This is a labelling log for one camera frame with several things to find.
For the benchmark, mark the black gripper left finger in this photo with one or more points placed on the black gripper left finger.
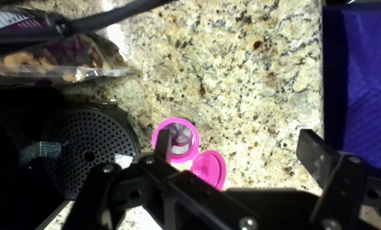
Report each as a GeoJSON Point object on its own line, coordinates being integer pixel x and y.
{"type": "Point", "coordinates": [163, 147]}

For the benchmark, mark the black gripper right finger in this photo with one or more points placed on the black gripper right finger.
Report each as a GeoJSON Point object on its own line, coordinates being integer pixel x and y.
{"type": "Point", "coordinates": [315, 155]}

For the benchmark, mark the pink reusable coffee capsule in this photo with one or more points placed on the pink reusable coffee capsule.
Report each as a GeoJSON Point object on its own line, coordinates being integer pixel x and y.
{"type": "Point", "coordinates": [209, 168]}

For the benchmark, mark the black coffee maker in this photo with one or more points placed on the black coffee maker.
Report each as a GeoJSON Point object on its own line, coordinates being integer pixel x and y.
{"type": "Point", "coordinates": [92, 136]}

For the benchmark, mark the blue insulated tote bag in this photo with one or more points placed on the blue insulated tote bag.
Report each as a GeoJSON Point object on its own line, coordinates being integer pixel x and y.
{"type": "Point", "coordinates": [364, 64]}

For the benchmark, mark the clear snack bag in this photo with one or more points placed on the clear snack bag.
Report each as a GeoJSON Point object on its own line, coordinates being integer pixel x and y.
{"type": "Point", "coordinates": [50, 59]}

